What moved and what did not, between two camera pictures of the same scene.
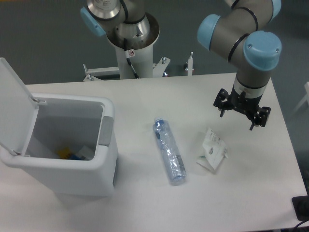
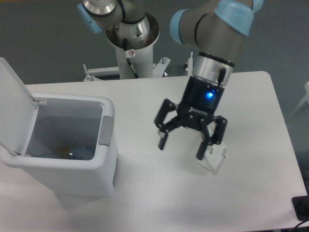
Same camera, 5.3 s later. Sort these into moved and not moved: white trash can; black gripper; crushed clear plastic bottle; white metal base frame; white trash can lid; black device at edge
Moved: crushed clear plastic bottle; black gripper
Not moved: black device at edge; white trash can lid; white metal base frame; white trash can
